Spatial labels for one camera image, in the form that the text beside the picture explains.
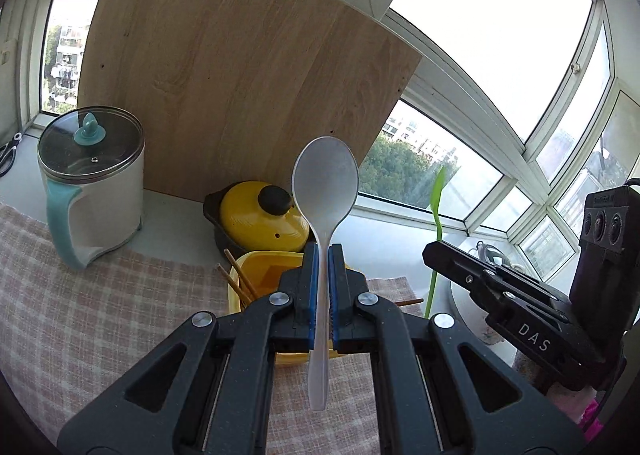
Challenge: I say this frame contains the checkered pink placemat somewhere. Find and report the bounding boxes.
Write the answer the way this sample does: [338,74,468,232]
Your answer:
[0,202,426,455]

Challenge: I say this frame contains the yellow lidded casserole pot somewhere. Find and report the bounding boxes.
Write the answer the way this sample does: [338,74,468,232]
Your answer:
[203,180,317,262]

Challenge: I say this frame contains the green plastic spoon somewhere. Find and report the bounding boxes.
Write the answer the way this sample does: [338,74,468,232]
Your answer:
[424,166,447,319]

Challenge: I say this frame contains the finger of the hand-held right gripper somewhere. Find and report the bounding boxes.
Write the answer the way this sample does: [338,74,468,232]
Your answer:
[422,240,511,308]
[492,262,571,303]

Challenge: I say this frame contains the white rice cooker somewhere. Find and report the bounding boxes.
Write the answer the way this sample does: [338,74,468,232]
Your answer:
[449,240,528,353]

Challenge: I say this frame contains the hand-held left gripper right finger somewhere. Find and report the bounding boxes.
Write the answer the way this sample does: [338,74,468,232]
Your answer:
[330,242,586,455]

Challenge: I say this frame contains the black handled scissors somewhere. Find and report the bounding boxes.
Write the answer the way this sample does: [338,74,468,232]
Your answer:
[0,132,24,177]

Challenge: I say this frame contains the translucent plastic spoon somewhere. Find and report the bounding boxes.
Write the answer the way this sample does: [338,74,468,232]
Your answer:
[291,136,360,411]

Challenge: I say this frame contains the wooden board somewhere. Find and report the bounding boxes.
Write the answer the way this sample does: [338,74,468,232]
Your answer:
[76,0,423,242]

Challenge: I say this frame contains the yellow plastic container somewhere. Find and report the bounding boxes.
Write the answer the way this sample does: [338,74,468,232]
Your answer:
[227,250,371,367]

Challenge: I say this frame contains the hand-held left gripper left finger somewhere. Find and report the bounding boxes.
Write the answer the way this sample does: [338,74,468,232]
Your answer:
[57,241,321,455]

